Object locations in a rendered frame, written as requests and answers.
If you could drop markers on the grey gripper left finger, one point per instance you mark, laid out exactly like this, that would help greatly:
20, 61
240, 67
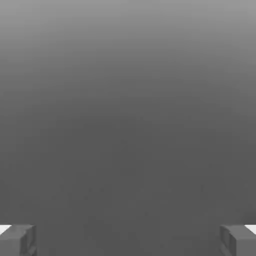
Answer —
14, 242

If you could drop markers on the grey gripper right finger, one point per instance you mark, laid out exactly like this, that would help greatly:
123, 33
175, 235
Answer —
242, 243

